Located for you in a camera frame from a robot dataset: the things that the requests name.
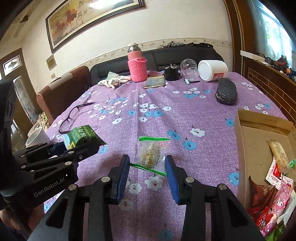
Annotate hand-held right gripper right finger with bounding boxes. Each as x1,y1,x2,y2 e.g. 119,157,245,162
164,155,265,241

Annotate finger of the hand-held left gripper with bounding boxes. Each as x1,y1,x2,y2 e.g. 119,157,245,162
14,142,66,163
21,142,109,172

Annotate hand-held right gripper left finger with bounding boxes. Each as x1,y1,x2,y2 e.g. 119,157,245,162
28,154,130,241

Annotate clear green-ended candy packet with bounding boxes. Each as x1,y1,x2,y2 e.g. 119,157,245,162
129,136,171,177

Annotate cardboard box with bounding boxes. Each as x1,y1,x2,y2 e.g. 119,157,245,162
235,109,296,241

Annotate dark red foil packet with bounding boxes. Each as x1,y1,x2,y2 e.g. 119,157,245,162
248,175,277,209

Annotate red candy packet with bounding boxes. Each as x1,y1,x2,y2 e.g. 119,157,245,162
246,206,278,233

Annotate small red white sachet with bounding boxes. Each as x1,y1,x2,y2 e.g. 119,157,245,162
276,175,294,189
265,158,282,186

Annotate beige cracker packet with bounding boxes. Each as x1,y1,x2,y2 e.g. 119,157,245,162
267,139,291,173

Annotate pink snack packet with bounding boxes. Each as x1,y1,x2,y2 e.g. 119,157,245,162
269,182,296,220

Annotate white cup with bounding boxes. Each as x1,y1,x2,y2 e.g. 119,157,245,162
25,127,50,147

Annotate purple eyeglasses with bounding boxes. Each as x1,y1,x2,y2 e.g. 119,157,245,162
58,102,114,134

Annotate floral cushion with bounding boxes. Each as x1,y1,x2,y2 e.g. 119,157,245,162
30,112,50,137

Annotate brown chair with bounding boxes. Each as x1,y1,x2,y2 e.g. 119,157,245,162
36,65,90,126

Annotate purple floral tablecloth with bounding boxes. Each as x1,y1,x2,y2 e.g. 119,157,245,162
43,71,289,241

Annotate white gloves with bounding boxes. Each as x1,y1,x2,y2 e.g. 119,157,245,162
97,71,132,90

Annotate wooden door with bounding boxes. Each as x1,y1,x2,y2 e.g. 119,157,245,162
0,48,40,149

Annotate black sofa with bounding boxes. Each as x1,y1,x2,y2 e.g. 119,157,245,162
90,43,225,87

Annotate small notebook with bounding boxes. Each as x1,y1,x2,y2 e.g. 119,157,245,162
143,76,166,89

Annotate black glasses case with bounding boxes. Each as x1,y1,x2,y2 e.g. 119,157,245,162
216,78,237,106

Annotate small black container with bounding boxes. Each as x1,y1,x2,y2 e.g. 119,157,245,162
163,59,183,81

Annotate pink knit-sleeved thermos bottle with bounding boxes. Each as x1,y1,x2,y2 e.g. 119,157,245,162
127,43,148,82

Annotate white plastic jar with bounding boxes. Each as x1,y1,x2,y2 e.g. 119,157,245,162
198,60,229,82

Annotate wooden cabinet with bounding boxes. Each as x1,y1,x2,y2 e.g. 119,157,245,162
240,50,296,121

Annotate dark clothes pile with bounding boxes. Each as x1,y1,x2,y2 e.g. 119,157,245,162
158,41,213,49

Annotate pile of cabinet clutter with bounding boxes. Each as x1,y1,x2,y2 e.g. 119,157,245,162
265,54,296,81

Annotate etched glass panel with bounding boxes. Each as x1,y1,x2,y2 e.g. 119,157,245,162
248,0,296,67

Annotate wall plaque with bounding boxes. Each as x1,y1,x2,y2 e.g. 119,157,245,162
46,54,57,70

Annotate framed wall painting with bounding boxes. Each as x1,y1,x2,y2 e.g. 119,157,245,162
46,0,146,54

